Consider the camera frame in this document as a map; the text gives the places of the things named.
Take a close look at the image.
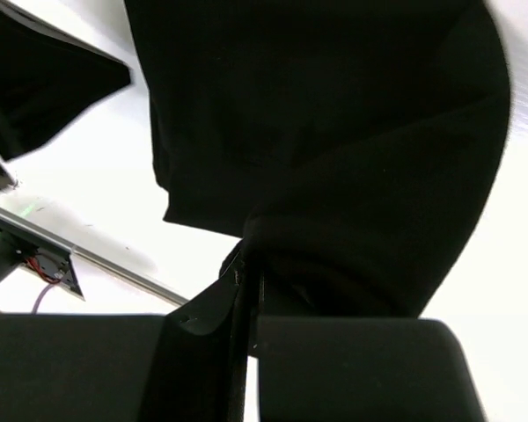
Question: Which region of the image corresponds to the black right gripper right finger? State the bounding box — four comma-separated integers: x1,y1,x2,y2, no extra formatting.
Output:
256,277,486,422

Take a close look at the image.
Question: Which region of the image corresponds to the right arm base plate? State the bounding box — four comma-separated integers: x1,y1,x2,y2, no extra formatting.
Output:
0,218,84,299

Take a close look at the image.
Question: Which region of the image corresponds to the black skirt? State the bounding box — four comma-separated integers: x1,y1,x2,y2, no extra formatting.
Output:
122,0,511,320

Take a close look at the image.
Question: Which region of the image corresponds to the aluminium table frame rail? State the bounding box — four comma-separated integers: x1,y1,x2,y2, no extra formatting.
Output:
0,207,188,307

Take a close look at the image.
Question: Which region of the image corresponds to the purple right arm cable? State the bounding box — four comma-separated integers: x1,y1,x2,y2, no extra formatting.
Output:
30,283,56,316

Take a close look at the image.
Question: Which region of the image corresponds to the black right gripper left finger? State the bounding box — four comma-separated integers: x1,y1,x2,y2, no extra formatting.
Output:
0,244,250,422

